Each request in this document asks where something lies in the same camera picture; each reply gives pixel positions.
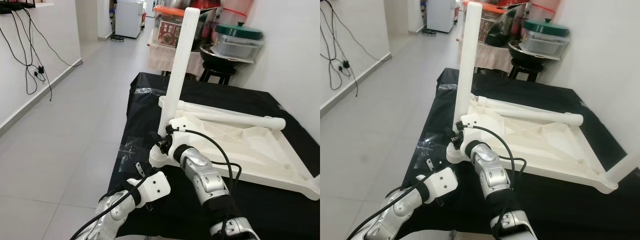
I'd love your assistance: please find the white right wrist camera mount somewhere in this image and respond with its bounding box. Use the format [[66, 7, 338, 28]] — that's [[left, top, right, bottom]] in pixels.
[[457, 114, 488, 148], [167, 116, 198, 151]]

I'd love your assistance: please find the black plastic bag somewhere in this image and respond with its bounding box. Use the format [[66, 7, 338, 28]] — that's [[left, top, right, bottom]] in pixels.
[[492, 5, 526, 48], [197, 7, 221, 46]]

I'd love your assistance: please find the red print box orange lid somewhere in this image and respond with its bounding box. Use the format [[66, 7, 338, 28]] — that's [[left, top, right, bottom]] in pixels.
[[154, 6, 187, 48], [480, 5, 495, 43]]

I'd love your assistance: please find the clear container green lid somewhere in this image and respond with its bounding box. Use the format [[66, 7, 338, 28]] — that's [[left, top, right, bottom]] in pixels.
[[214, 22, 264, 62], [522, 19, 571, 56]]

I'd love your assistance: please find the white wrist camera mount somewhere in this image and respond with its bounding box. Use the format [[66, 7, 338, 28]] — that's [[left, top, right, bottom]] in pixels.
[[457, 114, 488, 148], [132, 171, 172, 209], [167, 116, 198, 151], [422, 167, 459, 205]]

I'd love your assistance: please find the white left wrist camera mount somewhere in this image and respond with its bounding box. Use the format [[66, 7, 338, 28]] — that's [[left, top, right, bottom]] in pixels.
[[422, 167, 459, 205], [132, 171, 172, 209]]

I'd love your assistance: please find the black wall cable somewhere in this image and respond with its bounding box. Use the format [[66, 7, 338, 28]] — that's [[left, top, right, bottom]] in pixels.
[[320, 0, 386, 98], [0, 7, 83, 103]]

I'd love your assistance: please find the black tablecloth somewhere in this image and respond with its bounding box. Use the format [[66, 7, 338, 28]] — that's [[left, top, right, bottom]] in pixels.
[[116, 71, 321, 240], [411, 67, 640, 240]]

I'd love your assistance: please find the white plastic table top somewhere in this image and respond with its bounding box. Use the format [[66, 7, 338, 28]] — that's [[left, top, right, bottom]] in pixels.
[[149, 95, 321, 202], [446, 94, 640, 195]]

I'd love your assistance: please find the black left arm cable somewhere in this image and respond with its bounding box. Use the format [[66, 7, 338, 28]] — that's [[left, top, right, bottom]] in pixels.
[[345, 175, 441, 240], [74, 177, 153, 240]]

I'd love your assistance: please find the black round stool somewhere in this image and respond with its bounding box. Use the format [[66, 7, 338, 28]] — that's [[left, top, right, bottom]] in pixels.
[[507, 62, 543, 83], [200, 65, 236, 86]]

